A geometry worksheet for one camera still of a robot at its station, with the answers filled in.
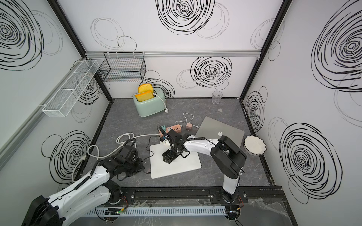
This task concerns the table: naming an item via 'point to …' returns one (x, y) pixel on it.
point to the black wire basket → (122, 67)
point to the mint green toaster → (152, 106)
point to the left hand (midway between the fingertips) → (145, 167)
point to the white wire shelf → (61, 101)
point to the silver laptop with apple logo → (159, 167)
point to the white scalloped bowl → (255, 144)
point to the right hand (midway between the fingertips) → (168, 157)
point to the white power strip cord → (120, 144)
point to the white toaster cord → (166, 109)
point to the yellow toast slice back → (144, 87)
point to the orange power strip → (176, 128)
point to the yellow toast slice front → (144, 96)
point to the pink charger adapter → (188, 126)
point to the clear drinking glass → (217, 95)
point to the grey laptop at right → (211, 129)
